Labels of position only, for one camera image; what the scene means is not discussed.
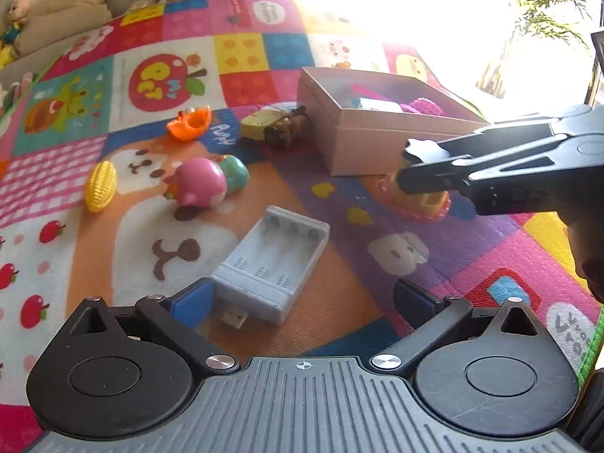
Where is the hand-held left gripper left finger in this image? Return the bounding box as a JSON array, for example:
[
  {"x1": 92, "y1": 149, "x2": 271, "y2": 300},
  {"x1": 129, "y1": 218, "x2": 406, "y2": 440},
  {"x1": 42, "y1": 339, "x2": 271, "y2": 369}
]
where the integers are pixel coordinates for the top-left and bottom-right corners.
[{"x1": 66, "y1": 277, "x2": 241, "y2": 374}]

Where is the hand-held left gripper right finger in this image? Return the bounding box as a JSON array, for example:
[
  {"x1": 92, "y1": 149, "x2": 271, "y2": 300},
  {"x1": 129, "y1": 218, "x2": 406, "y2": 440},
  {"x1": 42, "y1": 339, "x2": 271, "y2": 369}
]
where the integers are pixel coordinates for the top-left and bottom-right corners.
[{"x1": 369, "y1": 278, "x2": 541, "y2": 374}]

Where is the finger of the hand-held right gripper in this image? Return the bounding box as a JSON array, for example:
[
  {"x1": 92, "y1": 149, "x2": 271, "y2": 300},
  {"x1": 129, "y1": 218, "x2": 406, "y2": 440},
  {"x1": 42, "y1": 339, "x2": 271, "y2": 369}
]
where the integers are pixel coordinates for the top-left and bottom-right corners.
[
  {"x1": 395, "y1": 134, "x2": 582, "y2": 196},
  {"x1": 403, "y1": 120, "x2": 556, "y2": 167}
]

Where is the pink and yellow toy cake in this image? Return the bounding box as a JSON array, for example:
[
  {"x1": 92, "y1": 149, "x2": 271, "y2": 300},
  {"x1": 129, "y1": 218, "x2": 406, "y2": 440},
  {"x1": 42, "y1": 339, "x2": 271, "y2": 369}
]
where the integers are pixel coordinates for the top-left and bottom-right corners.
[{"x1": 380, "y1": 170, "x2": 454, "y2": 225}]

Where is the brown cardboard box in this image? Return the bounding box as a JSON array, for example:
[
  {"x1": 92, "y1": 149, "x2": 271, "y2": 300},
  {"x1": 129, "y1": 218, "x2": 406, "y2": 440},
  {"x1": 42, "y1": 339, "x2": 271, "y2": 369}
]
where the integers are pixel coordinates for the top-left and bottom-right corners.
[{"x1": 296, "y1": 67, "x2": 492, "y2": 177}]

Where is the grey battery charger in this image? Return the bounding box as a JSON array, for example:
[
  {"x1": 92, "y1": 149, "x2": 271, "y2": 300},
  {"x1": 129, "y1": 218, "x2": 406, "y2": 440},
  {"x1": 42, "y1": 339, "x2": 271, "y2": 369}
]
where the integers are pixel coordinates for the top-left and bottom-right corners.
[{"x1": 210, "y1": 205, "x2": 331, "y2": 328}]

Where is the pink round toy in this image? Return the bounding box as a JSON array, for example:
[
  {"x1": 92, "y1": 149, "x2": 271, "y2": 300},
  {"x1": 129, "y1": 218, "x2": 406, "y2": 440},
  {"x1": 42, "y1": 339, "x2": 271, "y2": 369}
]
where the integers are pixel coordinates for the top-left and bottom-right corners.
[{"x1": 163, "y1": 158, "x2": 228, "y2": 209}]

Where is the brown toy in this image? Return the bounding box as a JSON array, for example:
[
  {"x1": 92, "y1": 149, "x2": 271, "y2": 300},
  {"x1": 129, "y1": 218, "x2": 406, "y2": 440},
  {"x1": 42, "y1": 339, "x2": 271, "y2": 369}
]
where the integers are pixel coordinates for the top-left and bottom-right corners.
[{"x1": 263, "y1": 106, "x2": 312, "y2": 150}]

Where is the yellow toy corn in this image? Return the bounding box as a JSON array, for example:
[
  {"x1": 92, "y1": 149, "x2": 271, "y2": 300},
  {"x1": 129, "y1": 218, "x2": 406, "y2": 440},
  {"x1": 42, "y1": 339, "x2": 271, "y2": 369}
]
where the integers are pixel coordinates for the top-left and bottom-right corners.
[{"x1": 84, "y1": 160, "x2": 118, "y2": 213}]

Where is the orange toy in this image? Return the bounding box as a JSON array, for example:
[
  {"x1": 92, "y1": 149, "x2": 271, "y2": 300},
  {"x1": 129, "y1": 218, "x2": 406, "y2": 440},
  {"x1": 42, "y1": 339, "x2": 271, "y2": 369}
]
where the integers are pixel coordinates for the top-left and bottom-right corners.
[{"x1": 166, "y1": 105, "x2": 211, "y2": 141}]

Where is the person's right hand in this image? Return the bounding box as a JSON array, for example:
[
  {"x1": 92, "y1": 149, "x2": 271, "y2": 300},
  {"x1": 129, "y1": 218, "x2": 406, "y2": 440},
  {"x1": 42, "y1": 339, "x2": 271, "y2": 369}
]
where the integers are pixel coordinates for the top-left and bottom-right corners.
[{"x1": 564, "y1": 214, "x2": 604, "y2": 304}]

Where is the pink knitted item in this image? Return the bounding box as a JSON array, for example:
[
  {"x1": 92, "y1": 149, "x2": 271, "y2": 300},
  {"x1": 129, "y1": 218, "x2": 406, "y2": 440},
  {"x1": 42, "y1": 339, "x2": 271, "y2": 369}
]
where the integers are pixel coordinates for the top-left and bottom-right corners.
[{"x1": 406, "y1": 97, "x2": 445, "y2": 117}]

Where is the magenta item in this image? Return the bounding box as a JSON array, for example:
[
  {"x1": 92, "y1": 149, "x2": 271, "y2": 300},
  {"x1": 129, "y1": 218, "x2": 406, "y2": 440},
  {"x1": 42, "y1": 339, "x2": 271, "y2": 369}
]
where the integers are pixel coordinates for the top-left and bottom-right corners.
[{"x1": 351, "y1": 83, "x2": 392, "y2": 103}]

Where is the colourful cartoon play mat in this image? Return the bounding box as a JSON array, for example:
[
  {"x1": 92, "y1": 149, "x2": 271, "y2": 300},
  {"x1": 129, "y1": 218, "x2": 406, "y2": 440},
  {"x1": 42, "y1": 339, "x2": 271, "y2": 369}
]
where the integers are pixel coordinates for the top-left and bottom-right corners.
[{"x1": 0, "y1": 0, "x2": 604, "y2": 453}]

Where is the green palm plant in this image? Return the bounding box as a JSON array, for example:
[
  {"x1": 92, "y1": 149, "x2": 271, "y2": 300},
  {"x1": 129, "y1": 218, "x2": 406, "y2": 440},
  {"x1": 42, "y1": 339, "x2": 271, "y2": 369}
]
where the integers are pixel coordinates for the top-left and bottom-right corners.
[{"x1": 476, "y1": 0, "x2": 604, "y2": 99}]

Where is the white and pink plush toy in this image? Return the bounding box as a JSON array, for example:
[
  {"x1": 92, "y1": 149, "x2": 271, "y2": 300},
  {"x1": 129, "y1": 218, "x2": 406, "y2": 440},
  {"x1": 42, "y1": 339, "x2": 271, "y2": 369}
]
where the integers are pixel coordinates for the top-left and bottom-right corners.
[{"x1": 0, "y1": 72, "x2": 37, "y2": 110}]

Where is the beige cushion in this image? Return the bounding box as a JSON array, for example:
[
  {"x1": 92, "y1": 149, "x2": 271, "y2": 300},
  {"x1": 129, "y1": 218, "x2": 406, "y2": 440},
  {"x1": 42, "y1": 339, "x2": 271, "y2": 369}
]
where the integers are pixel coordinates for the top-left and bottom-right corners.
[{"x1": 13, "y1": 0, "x2": 115, "y2": 58}]

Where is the small doll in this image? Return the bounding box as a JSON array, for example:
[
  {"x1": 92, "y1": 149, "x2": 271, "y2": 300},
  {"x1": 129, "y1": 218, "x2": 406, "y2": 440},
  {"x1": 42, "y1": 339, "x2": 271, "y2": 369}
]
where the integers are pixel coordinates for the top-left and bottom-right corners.
[{"x1": 4, "y1": 0, "x2": 32, "y2": 35}]

